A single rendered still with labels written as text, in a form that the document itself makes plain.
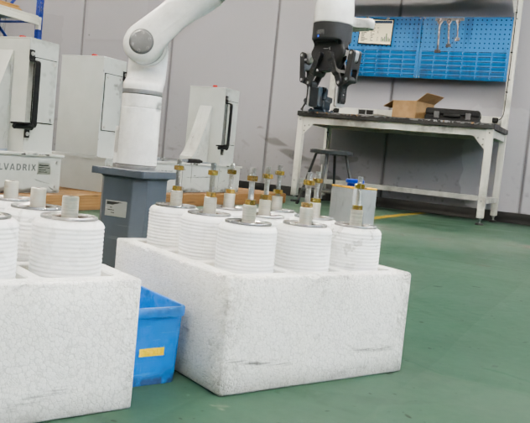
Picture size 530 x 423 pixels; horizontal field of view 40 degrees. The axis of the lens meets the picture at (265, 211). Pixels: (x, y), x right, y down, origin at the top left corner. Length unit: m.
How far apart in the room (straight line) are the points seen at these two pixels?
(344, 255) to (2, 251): 0.59
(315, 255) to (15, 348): 0.50
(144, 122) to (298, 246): 0.61
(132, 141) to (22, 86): 1.98
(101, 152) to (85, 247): 3.02
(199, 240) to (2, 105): 2.49
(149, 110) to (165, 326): 0.68
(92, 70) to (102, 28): 4.30
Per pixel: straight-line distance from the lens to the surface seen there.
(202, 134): 5.01
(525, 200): 6.34
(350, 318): 1.23
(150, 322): 1.10
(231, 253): 1.12
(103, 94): 3.98
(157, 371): 1.13
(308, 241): 1.18
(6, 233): 0.94
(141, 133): 1.66
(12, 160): 3.44
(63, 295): 0.95
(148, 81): 1.67
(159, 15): 1.67
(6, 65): 3.64
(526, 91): 6.39
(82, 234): 0.97
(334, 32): 1.37
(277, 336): 1.13
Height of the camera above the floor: 0.36
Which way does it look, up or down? 4 degrees down
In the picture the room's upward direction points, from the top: 6 degrees clockwise
